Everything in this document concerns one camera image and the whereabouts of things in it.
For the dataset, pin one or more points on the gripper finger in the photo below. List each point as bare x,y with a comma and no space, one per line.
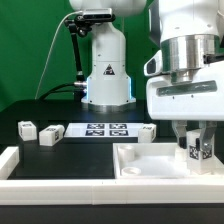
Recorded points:
179,128
207,131

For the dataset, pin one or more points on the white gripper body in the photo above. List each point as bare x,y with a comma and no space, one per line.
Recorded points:
207,106

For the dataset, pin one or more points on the white square tabletop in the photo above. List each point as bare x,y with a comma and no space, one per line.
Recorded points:
155,161

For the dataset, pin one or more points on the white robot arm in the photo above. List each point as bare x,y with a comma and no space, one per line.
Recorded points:
175,43

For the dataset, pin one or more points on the white U-shaped fence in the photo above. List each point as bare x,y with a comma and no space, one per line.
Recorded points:
206,189

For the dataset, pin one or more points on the white fiducial marker sheet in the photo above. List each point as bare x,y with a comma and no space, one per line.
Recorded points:
76,130

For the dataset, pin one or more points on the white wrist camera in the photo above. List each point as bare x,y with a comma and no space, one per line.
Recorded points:
154,66

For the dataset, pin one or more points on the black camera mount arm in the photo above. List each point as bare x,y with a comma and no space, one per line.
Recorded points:
80,26

